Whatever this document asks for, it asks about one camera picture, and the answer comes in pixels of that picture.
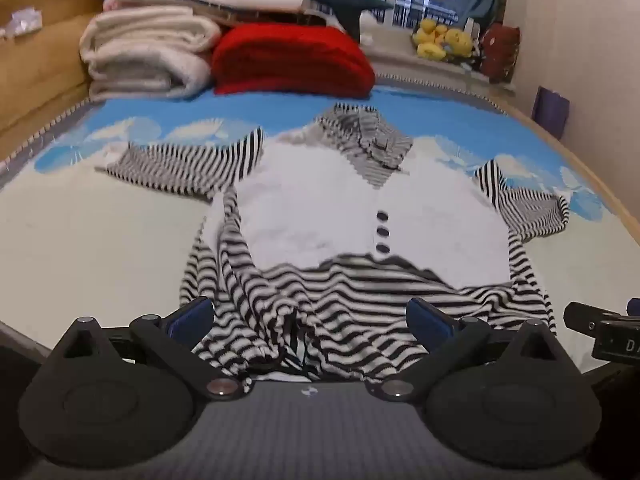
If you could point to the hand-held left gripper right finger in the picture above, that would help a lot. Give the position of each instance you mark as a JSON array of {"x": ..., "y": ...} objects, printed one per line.
[{"x": 430, "y": 321}]

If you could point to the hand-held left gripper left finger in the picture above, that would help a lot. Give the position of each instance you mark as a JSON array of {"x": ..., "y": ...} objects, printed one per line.
[{"x": 192, "y": 317}]

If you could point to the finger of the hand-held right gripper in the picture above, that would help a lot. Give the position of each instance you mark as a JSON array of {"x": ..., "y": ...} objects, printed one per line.
[{"x": 590, "y": 317}]

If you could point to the black white striped small top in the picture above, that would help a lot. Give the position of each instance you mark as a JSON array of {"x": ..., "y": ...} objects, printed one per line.
[{"x": 350, "y": 240}]

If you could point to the blue white patterned blanket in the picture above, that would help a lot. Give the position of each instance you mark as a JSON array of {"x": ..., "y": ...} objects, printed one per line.
[{"x": 100, "y": 230}]

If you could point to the purple bag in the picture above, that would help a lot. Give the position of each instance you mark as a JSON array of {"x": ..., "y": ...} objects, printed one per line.
[{"x": 550, "y": 110}]

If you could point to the cream folded fleece blanket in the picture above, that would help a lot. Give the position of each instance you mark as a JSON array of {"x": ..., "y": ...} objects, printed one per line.
[{"x": 145, "y": 55}]

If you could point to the red folded blanket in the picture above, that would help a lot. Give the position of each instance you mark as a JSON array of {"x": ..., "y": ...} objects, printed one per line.
[{"x": 292, "y": 60}]

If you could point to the red brown plush cushion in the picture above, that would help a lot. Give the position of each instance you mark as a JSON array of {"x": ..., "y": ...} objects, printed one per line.
[{"x": 500, "y": 52}]

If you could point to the yellow plush toy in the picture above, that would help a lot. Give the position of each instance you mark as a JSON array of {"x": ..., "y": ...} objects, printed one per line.
[{"x": 442, "y": 40}]

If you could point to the clear plastic bag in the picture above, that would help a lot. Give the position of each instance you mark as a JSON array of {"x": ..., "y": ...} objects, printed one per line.
[{"x": 20, "y": 22}]

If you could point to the wooden bed frame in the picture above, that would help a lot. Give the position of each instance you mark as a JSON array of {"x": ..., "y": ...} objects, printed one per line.
[{"x": 40, "y": 60}]

